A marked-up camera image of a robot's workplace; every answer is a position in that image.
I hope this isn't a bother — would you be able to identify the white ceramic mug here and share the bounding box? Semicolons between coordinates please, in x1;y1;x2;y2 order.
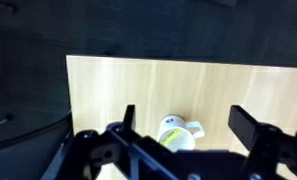
156;114;206;153

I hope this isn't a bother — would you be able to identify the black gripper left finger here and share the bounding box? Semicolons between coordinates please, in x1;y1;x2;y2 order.
73;104;176;180

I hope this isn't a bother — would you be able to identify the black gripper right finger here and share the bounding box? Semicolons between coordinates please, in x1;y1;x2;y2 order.
227;104;297;180

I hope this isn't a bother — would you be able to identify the yellow-green marker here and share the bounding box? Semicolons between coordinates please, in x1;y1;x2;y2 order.
159;129;183;146

